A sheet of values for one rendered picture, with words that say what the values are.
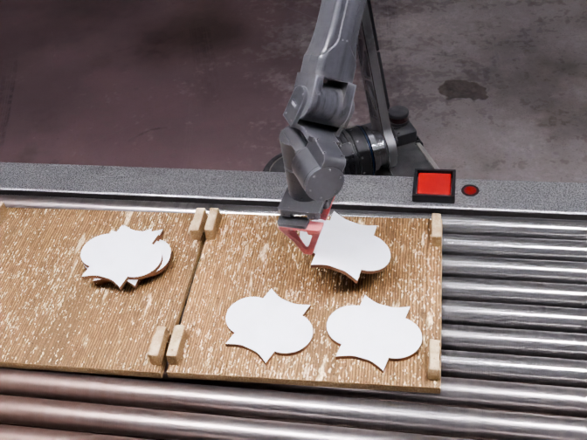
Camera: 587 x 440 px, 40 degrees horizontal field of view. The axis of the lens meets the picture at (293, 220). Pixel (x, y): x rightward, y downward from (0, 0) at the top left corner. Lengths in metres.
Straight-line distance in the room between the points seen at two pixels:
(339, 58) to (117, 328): 0.56
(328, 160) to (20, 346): 0.59
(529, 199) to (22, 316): 0.90
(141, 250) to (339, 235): 0.34
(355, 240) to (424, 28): 2.53
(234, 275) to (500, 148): 1.86
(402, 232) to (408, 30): 2.40
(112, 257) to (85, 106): 2.20
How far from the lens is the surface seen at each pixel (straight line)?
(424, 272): 1.34
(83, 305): 1.39
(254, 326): 1.28
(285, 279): 1.34
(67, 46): 4.02
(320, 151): 1.10
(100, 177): 1.66
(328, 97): 1.13
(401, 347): 1.24
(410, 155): 2.65
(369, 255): 1.28
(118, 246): 1.42
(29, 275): 1.48
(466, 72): 3.47
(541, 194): 1.53
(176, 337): 1.27
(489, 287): 1.35
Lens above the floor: 1.93
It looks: 44 degrees down
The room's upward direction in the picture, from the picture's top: 8 degrees counter-clockwise
